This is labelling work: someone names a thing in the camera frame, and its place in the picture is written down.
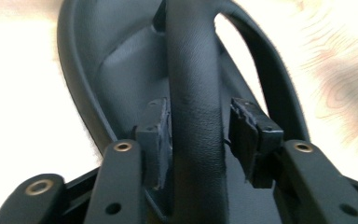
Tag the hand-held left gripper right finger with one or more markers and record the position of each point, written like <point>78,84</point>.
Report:
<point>254,140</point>

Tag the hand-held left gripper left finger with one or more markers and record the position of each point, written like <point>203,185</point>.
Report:
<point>155,140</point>

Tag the black flip-flop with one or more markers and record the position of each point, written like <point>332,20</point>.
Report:
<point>195,62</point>

